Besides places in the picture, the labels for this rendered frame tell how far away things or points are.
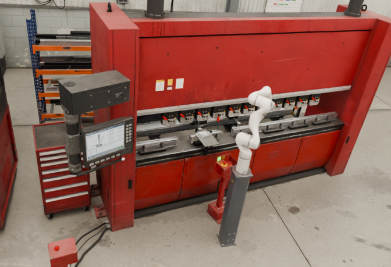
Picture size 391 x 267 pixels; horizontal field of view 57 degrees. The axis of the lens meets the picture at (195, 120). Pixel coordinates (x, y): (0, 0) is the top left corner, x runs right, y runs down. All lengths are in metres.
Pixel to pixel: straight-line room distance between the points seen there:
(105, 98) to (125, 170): 1.06
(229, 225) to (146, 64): 1.90
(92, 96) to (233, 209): 1.89
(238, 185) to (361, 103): 2.28
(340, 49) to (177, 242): 2.97
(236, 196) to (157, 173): 0.92
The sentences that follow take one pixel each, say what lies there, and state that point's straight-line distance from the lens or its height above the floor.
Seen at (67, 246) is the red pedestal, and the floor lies 0.80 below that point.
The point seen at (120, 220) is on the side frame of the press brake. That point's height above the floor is 0.16.
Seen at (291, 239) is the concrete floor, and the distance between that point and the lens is 4.54.
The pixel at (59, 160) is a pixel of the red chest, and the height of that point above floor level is 0.83.
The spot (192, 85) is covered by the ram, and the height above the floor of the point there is 1.63.
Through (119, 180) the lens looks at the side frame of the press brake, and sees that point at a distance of 3.77.
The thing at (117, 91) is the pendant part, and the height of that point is 1.87.
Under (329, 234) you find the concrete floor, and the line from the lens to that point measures 4.80.
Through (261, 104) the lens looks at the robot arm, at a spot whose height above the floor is 1.74.
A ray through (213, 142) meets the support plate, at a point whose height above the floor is 1.00.
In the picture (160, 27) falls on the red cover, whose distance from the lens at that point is 3.32.
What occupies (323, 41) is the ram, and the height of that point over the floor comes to 2.03.
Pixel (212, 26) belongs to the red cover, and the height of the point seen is 2.24.
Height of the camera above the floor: 3.18
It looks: 30 degrees down
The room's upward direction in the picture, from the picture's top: 7 degrees clockwise
